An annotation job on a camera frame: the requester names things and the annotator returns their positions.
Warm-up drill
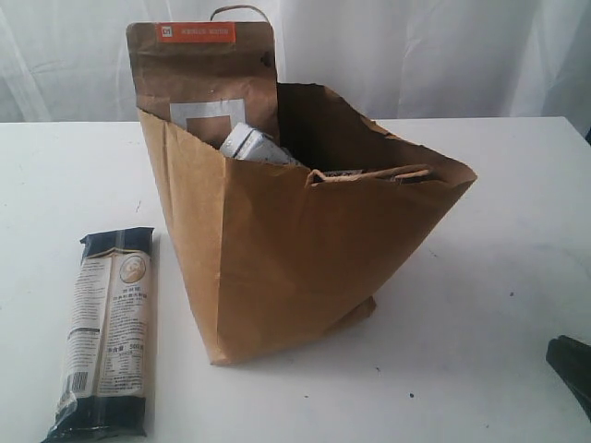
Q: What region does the brown paper bag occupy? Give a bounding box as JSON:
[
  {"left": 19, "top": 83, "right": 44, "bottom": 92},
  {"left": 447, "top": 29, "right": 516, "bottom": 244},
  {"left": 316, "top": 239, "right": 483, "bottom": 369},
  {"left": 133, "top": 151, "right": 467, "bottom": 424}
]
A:
[{"left": 138, "top": 79, "right": 476, "bottom": 365}]

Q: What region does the small white blue milk carton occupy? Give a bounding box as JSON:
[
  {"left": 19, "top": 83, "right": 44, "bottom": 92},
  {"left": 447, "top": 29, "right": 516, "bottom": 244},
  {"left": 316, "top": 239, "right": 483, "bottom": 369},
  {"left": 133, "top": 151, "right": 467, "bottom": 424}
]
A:
[{"left": 219, "top": 123, "right": 302, "bottom": 166}]

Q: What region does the brown kraft pouch with window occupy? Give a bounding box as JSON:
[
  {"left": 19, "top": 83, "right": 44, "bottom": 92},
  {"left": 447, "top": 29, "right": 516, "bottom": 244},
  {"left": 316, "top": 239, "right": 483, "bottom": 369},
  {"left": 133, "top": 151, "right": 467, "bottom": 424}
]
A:
[{"left": 126, "top": 21, "right": 279, "bottom": 147}]

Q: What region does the dark blue noodle packet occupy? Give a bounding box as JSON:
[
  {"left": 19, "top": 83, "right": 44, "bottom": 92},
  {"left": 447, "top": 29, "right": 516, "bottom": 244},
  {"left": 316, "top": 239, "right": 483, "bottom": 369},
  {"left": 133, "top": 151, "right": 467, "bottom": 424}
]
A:
[{"left": 45, "top": 227, "right": 153, "bottom": 442}]

